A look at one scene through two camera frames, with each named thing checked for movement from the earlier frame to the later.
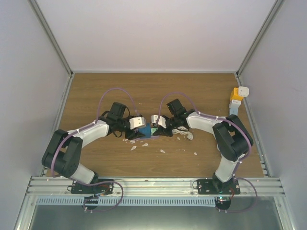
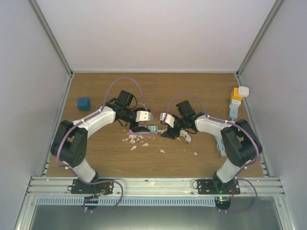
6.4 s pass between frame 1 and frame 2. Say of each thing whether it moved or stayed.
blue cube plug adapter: moved
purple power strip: moved
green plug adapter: stayed
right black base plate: stayed
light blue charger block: stayed
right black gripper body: stayed
